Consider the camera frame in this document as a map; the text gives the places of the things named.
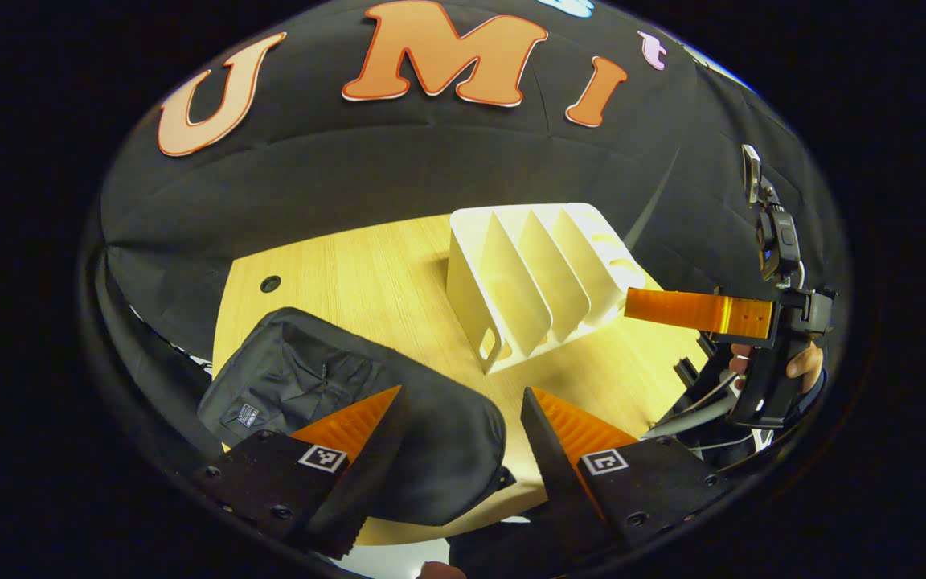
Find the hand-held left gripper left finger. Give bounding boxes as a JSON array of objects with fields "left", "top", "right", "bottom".
[{"left": 190, "top": 384, "right": 414, "bottom": 561}]

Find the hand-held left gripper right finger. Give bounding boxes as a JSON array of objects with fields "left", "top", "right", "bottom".
[{"left": 519, "top": 386, "right": 731, "bottom": 564}]

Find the black schoolbag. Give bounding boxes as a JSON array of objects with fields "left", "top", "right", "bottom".
[{"left": 198, "top": 307, "right": 516, "bottom": 528}]

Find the white bookshelf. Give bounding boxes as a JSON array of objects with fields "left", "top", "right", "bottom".
[{"left": 445, "top": 203, "right": 647, "bottom": 376}]

